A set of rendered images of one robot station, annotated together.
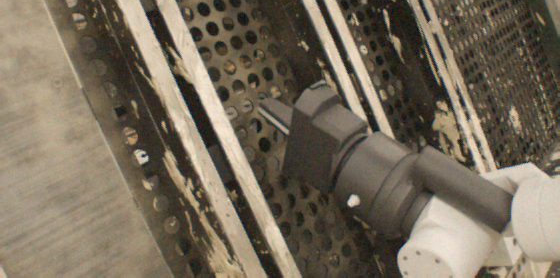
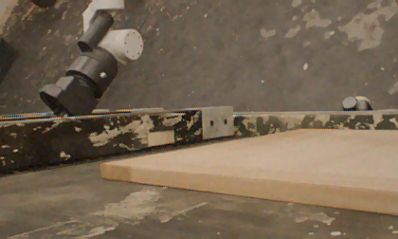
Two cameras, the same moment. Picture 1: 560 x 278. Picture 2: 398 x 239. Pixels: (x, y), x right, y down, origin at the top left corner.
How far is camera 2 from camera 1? 0.72 m
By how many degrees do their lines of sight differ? 59
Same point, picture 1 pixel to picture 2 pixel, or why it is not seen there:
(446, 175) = (92, 32)
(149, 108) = (66, 137)
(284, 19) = not seen: outside the picture
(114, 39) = (24, 147)
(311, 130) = (67, 93)
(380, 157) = (82, 62)
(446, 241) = (119, 33)
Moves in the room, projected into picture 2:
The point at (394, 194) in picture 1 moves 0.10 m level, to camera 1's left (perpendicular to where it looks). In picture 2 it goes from (100, 55) to (107, 83)
